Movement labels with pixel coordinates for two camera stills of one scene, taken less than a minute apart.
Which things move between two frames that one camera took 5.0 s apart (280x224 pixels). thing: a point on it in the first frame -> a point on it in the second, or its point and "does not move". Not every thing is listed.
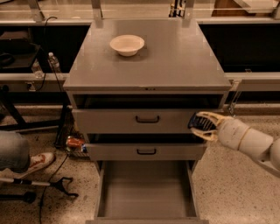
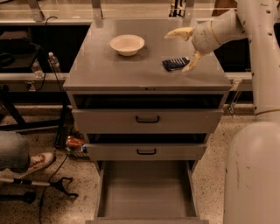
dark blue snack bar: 201,122 -> 173,64
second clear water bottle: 37,69 does not move
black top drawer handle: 147,121 does not move
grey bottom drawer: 147,192 does not move
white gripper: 231,133 -> 205,38
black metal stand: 9,98 does not move
